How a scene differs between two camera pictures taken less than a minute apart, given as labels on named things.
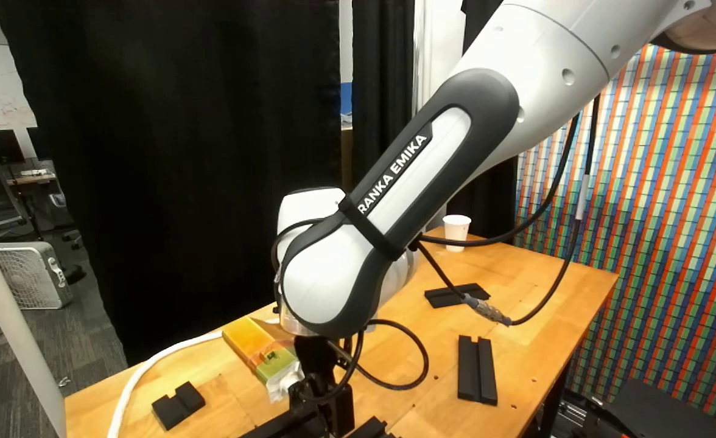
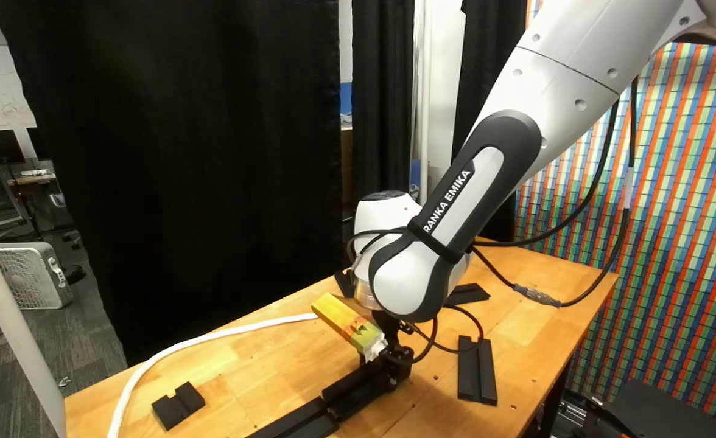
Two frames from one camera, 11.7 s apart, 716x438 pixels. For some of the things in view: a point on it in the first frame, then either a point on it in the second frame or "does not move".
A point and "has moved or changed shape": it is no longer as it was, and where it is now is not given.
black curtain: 172,134 does not move
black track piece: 476,371 does not move
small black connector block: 176,407 does not move
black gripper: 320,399 -> 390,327
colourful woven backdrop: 648,186 does not move
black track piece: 292,424 has moved or changed shape
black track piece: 445,294 does not move
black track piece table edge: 370,429 has moved or changed shape
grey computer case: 33,272 does not move
